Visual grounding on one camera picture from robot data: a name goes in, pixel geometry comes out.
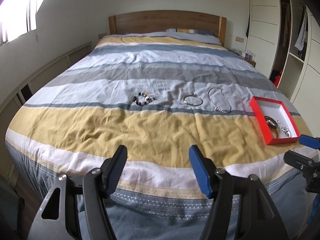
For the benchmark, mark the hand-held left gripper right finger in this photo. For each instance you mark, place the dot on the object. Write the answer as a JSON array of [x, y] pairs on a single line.
[[200, 172]]

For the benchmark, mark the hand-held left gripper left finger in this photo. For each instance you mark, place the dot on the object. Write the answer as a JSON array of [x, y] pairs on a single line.
[[116, 170]]

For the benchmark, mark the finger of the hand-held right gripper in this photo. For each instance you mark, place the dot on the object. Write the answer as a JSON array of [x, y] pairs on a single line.
[[297, 160], [308, 141]]

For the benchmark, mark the amber translucent bangle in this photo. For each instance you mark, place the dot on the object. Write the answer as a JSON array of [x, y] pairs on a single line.
[[274, 133]]

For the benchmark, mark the red cardboard box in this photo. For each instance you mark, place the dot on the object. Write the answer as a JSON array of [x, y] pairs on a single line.
[[282, 110]]

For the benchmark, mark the brown olive bangle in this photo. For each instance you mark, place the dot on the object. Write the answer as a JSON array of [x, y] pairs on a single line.
[[271, 123]]

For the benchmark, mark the blue patterned clothing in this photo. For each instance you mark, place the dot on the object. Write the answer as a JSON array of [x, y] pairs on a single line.
[[315, 210]]

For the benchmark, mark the red bag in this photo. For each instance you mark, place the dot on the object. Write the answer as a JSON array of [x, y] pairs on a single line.
[[277, 78]]

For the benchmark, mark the wooden nightstand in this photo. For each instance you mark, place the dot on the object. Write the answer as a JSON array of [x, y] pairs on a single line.
[[250, 62]]

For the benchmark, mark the small blue white box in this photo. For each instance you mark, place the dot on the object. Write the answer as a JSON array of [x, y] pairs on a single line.
[[248, 55]]

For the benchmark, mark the hanging striped shirt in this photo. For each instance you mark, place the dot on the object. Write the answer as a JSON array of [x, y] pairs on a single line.
[[301, 33]]

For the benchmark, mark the bed with striped duvet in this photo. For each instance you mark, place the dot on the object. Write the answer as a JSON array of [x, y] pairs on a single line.
[[150, 62]]

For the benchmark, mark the hanging beige garment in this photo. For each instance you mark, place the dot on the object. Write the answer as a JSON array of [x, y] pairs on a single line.
[[287, 25]]

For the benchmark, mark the white wardrobe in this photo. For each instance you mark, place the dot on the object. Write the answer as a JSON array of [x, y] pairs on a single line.
[[262, 17]]

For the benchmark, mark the striped pillow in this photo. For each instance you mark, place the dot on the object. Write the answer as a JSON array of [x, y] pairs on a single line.
[[195, 34]]

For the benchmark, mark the wooden bed headboard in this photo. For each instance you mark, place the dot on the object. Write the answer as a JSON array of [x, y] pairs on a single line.
[[165, 21]]

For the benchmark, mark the window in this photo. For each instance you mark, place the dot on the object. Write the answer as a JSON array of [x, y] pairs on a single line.
[[17, 7]]

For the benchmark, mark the beige wall socket panel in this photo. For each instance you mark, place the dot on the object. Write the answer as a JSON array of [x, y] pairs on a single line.
[[239, 39]]

